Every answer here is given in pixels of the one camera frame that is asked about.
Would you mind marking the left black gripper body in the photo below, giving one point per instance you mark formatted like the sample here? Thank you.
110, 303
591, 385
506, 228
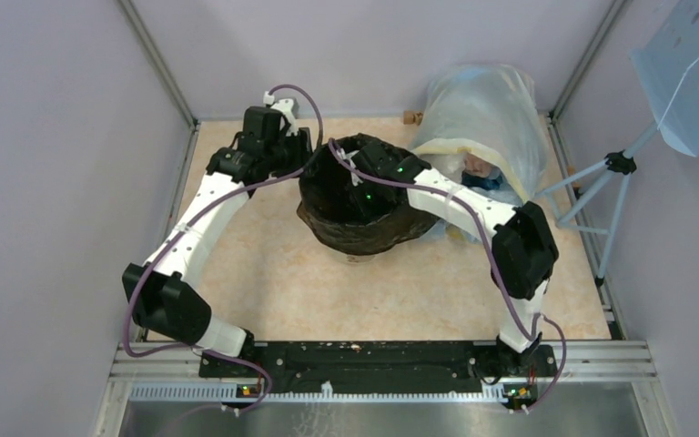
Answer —
290, 153

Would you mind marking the black trash bag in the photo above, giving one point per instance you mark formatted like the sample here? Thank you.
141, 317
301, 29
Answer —
356, 216

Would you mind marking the beige round trash bin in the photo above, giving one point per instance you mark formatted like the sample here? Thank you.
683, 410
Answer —
359, 259

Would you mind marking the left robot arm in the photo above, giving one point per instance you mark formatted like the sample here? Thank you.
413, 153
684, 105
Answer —
162, 291

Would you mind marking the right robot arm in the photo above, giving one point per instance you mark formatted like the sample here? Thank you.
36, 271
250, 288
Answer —
518, 241

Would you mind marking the small wooden block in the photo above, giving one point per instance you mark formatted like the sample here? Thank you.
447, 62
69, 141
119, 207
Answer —
411, 117

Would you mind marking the large translucent plastic bag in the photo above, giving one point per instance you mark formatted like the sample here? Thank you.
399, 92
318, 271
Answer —
479, 117

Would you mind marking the blue plastic bag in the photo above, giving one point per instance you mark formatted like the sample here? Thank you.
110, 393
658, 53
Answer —
494, 186

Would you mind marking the blue perforated lamp panel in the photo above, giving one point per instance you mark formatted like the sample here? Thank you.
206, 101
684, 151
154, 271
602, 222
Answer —
668, 71

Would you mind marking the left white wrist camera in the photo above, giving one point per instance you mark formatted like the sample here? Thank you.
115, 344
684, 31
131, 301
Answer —
287, 108

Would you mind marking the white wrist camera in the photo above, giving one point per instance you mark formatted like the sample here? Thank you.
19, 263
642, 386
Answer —
287, 108
347, 158

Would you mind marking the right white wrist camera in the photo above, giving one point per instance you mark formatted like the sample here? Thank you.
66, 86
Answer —
347, 158

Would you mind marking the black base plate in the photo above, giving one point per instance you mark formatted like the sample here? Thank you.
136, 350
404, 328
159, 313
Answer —
383, 367

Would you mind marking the white toothed cable rail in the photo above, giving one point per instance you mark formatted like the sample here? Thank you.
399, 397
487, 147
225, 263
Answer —
228, 392

